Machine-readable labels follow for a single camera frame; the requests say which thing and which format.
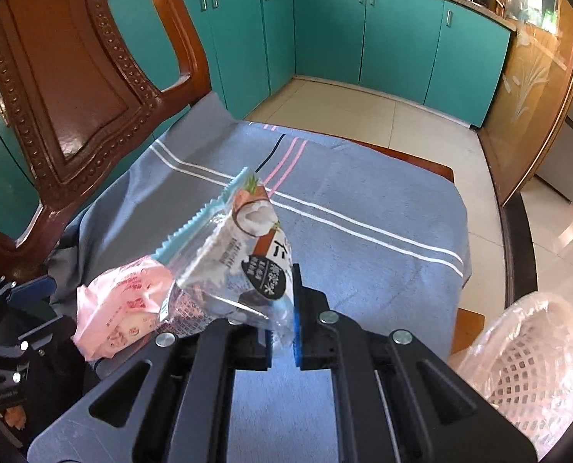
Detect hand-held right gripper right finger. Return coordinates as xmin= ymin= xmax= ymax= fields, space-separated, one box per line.
xmin=290 ymin=264 xmax=538 ymax=463

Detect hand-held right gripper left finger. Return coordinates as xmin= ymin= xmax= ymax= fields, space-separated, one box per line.
xmin=26 ymin=318 xmax=274 ymax=463

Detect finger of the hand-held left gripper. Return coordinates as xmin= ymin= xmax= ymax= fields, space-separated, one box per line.
xmin=0 ymin=275 xmax=58 ymax=324
xmin=0 ymin=316 xmax=78 ymax=362

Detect pink plastic packet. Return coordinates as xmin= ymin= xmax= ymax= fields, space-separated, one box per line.
xmin=72 ymin=255 xmax=176 ymax=363

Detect clear printed snack packet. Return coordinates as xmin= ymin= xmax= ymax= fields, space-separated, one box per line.
xmin=156 ymin=166 xmax=298 ymax=361

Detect person's left hand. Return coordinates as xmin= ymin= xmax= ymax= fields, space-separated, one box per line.
xmin=4 ymin=405 xmax=26 ymax=430

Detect blue striped blanket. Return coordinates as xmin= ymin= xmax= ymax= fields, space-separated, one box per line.
xmin=29 ymin=91 xmax=471 ymax=463

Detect carved wooden chair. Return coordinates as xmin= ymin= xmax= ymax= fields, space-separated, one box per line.
xmin=0 ymin=0 xmax=486 ymax=354

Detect black door track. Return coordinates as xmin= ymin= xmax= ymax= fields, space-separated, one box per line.
xmin=501 ymin=188 xmax=539 ymax=310

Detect teal lower kitchen cabinets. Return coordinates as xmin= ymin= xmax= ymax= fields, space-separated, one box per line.
xmin=0 ymin=0 xmax=514 ymax=275

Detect grey refrigerator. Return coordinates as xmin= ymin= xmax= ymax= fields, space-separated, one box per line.
xmin=532 ymin=58 xmax=573 ymax=204

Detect wood framed glass sliding door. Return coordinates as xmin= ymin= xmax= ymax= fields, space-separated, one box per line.
xmin=479 ymin=0 xmax=573 ymax=209

